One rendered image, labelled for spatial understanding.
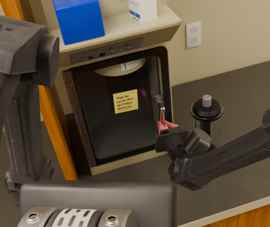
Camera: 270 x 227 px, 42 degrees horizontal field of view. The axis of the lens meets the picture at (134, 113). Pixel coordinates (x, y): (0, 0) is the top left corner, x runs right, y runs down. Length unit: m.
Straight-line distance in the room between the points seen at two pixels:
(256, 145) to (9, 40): 0.50
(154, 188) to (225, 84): 1.46
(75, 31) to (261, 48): 1.16
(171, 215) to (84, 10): 0.67
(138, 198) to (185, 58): 1.45
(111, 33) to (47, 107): 0.26
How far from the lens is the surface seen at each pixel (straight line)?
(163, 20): 0.90
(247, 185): 1.23
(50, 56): 0.43
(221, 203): 1.17
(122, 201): 0.20
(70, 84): 1.02
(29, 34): 0.41
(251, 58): 1.82
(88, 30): 0.85
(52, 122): 0.99
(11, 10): 0.84
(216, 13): 1.60
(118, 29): 0.88
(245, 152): 0.74
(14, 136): 0.59
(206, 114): 1.11
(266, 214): 1.35
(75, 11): 0.83
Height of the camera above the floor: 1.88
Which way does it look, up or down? 39 degrees down
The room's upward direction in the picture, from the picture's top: 9 degrees counter-clockwise
